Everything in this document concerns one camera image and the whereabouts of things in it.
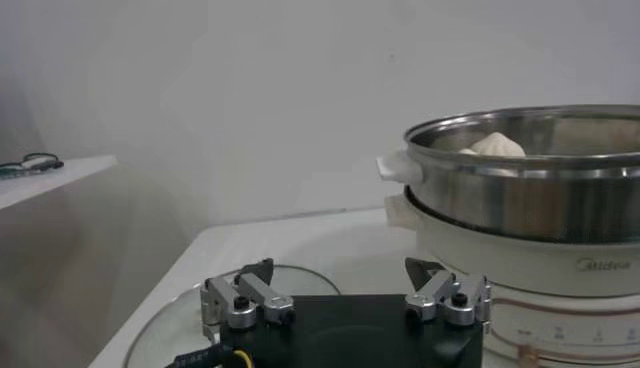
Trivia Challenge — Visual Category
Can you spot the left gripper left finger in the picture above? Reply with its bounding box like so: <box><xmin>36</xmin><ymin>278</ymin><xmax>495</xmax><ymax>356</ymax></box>
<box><xmin>199</xmin><ymin>257</ymin><xmax>297</xmax><ymax>331</ymax></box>

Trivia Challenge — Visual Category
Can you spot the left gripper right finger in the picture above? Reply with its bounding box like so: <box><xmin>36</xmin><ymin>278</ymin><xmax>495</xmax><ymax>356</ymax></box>
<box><xmin>403</xmin><ymin>257</ymin><xmax>494</xmax><ymax>329</ymax></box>

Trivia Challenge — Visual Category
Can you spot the round glass pot lid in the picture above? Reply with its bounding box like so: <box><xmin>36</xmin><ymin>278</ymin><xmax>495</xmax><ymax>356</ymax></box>
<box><xmin>123</xmin><ymin>264</ymin><xmax>342</xmax><ymax>368</ymax></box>

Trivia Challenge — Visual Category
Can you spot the white steamed baozi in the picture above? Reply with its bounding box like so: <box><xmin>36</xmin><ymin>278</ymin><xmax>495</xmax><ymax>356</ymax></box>
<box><xmin>469</xmin><ymin>131</ymin><xmax>527</xmax><ymax>158</ymax></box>

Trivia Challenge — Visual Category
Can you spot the perforated steel steamer basket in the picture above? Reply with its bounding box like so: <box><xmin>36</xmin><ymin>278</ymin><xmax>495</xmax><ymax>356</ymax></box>
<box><xmin>375</xmin><ymin>103</ymin><xmax>640</xmax><ymax>245</ymax></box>

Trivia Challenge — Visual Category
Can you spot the white electric cooker base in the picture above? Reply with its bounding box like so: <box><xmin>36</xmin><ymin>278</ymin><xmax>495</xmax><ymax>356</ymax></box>
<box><xmin>383</xmin><ymin>192</ymin><xmax>640</xmax><ymax>368</ymax></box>

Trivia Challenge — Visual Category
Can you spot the white side table with tools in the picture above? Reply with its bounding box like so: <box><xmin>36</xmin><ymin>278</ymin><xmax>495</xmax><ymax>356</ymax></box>
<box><xmin>0</xmin><ymin>153</ymin><xmax>119</xmax><ymax>212</ymax></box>

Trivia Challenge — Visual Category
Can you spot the black cable loop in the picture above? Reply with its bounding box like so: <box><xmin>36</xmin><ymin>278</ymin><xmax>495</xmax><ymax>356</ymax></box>
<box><xmin>22</xmin><ymin>152</ymin><xmax>65</xmax><ymax>172</ymax></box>

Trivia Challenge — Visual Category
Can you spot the green handled tool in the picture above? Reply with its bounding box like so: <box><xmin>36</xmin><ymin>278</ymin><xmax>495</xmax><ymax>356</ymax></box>
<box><xmin>0</xmin><ymin>162</ymin><xmax>31</xmax><ymax>180</ymax></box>

